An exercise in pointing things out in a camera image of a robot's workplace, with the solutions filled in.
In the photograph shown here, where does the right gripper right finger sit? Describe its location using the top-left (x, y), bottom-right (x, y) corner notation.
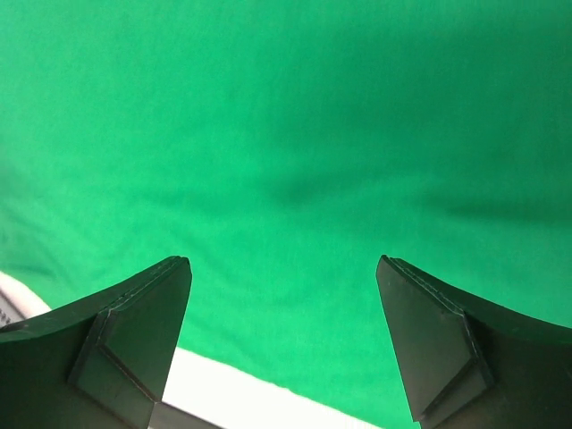
top-left (376, 256), bottom-right (571, 428)

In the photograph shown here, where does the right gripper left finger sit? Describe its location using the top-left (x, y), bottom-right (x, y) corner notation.
top-left (1, 257), bottom-right (192, 428)

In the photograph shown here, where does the green t shirt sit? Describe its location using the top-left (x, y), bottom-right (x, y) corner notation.
top-left (1, 1), bottom-right (571, 428)

